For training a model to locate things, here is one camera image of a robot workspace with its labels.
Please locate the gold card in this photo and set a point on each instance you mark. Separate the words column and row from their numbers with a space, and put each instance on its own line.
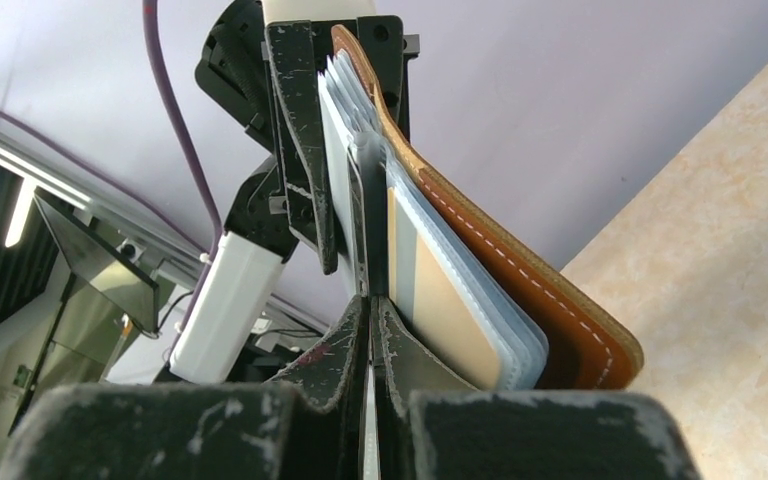
column 433, row 299

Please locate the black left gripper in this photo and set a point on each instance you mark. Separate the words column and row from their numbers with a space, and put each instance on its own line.
column 294, row 53

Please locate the ceiling light strips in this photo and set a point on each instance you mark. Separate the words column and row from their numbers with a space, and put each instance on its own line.
column 21, row 212

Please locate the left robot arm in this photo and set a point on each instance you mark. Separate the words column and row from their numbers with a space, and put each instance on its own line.
column 260, row 63

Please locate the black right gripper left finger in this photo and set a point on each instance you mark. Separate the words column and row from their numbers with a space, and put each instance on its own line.
column 301, row 424

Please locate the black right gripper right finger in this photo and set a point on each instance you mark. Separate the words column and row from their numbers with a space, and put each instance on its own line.
column 434, row 425

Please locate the brown leather card holder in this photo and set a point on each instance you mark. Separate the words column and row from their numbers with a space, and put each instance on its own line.
column 588, row 348

